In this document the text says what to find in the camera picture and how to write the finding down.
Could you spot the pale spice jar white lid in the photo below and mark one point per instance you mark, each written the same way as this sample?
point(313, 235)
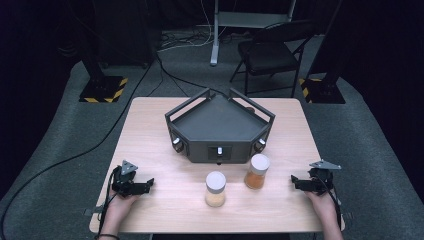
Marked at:
point(215, 190)

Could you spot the black angular rack with knobs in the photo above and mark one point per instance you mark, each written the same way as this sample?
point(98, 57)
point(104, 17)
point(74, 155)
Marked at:
point(218, 126)

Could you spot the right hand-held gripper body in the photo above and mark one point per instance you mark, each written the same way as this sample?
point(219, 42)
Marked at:
point(320, 178)

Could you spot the person's right hand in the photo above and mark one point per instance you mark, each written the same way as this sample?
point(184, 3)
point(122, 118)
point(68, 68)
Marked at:
point(321, 205)

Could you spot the grey metal stand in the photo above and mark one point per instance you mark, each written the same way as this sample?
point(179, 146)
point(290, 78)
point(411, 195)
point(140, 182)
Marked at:
point(215, 36)

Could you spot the orange spice jar white lid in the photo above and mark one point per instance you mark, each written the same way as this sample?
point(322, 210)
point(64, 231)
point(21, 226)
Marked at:
point(256, 171)

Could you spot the black folding chair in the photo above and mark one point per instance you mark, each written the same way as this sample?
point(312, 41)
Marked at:
point(266, 55)

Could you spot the black stand with striped base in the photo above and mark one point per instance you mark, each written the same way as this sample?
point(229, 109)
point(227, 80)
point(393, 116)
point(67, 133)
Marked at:
point(321, 90)
point(101, 88)

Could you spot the black cabinet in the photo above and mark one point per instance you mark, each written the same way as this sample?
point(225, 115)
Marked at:
point(126, 33)

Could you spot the small brown round object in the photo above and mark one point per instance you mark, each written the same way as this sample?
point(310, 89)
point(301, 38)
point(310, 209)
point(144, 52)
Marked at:
point(250, 109)

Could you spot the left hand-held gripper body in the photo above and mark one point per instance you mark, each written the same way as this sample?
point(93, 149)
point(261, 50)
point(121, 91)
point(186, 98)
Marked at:
point(124, 180)

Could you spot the person's left hand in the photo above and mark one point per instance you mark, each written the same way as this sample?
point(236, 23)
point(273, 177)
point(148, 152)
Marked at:
point(121, 206)

